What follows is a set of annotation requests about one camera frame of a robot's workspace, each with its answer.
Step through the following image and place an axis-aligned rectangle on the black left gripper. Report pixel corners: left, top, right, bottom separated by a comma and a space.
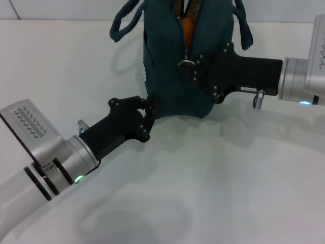
78, 94, 161, 160

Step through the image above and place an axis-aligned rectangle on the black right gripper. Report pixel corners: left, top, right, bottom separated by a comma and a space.
177, 41, 284, 105

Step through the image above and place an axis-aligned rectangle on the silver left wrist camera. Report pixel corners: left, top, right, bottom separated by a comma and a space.
0, 98, 69, 174

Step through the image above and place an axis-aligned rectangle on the dark teal insulated bag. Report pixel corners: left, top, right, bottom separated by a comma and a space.
109, 0, 254, 120

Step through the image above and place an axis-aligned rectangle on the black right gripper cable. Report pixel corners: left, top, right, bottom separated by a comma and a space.
252, 88, 267, 110

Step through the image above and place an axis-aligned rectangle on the yellow orange pear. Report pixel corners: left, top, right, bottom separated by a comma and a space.
179, 15, 196, 49

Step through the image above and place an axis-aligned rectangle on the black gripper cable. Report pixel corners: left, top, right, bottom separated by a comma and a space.
252, 88, 267, 110
76, 118, 102, 176

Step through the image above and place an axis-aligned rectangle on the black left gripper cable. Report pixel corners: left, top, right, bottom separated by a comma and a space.
76, 118, 102, 176

